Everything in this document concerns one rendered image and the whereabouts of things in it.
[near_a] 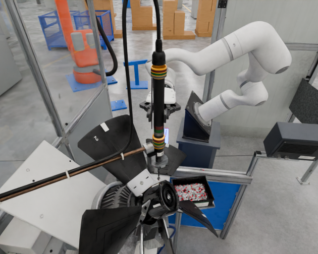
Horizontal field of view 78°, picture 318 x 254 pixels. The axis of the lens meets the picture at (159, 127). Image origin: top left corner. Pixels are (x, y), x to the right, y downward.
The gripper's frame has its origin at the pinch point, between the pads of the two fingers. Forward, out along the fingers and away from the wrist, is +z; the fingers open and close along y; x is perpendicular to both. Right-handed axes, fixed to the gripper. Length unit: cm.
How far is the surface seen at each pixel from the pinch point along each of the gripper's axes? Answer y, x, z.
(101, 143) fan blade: 19.8, -12.2, 2.0
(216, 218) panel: -43, -120, -36
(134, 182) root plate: 7.7, -25.0, 7.7
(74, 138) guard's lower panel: 70, -61, -53
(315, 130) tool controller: -75, -26, -35
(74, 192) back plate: 30.2, -29.8, 11.4
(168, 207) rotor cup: -5.5, -29.5, 13.3
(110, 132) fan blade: 17.8, -10.4, -2.0
